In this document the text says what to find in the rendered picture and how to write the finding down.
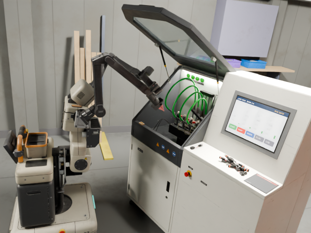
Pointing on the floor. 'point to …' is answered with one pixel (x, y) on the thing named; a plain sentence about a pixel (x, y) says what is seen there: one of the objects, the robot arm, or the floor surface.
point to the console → (274, 216)
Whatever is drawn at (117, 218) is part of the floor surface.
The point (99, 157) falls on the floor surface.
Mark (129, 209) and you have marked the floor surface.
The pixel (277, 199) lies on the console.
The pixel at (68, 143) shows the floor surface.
